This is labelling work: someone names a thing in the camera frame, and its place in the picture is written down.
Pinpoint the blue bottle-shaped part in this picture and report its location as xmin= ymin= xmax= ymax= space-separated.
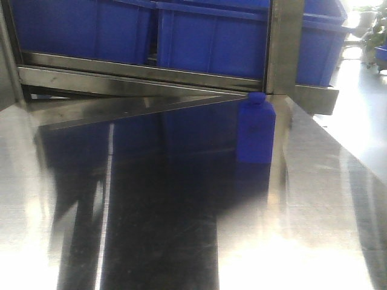
xmin=236 ymin=92 xmax=276 ymax=164

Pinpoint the blue bin middle on table shelf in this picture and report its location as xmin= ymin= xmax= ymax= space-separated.
xmin=156 ymin=1 xmax=268 ymax=79

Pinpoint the blue bin on table shelf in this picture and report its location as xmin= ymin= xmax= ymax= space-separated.
xmin=156 ymin=1 xmax=268 ymax=79
xmin=10 ymin=1 xmax=155 ymax=64

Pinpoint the blue bin left on table shelf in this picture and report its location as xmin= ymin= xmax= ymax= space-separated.
xmin=10 ymin=1 xmax=155 ymax=64

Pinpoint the small blue bin on cart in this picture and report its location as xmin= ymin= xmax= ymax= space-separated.
xmin=375 ymin=45 xmax=387 ymax=73

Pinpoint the green potted plant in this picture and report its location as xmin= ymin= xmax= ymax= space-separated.
xmin=354 ymin=1 xmax=386 ymax=68

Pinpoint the stainless steel table shelf frame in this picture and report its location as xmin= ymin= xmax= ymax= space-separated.
xmin=1 ymin=1 xmax=338 ymax=127

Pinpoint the blue bin right outside frame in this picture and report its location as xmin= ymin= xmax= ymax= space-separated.
xmin=296 ymin=0 xmax=351 ymax=87

